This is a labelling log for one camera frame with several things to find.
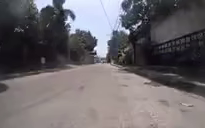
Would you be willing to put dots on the grey concrete road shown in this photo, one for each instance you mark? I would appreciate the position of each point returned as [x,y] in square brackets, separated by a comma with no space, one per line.
[90,100]

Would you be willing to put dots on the small white sign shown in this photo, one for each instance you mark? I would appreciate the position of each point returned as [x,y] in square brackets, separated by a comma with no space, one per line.
[42,60]

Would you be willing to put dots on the dark row of trees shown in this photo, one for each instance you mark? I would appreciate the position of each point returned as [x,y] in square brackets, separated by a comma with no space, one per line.
[30,36]

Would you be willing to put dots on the trees beside wall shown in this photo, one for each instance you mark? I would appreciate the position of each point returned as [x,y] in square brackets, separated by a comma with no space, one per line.
[130,33]

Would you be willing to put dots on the grey wall with lattice fence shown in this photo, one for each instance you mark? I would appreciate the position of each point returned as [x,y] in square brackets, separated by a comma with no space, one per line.
[183,40]

